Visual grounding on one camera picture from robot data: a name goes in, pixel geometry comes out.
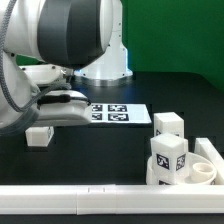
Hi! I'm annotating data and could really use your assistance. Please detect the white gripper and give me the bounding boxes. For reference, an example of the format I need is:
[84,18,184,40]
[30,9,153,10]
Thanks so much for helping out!
[33,90,92,127]

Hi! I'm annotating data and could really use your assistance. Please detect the white round stool seat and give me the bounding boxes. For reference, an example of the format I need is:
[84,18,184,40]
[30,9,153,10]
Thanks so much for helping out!
[146,153,217,185]

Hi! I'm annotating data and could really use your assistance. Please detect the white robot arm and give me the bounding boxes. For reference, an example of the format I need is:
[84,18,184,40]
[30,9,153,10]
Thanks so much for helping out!
[0,0,131,136]

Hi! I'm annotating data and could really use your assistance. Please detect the white sheet with markers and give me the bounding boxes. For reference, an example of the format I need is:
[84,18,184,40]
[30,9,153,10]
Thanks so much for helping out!
[92,103,152,124]

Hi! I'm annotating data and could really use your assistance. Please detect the white front rail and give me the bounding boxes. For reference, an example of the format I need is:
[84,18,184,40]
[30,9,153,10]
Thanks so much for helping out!
[0,185,224,215]

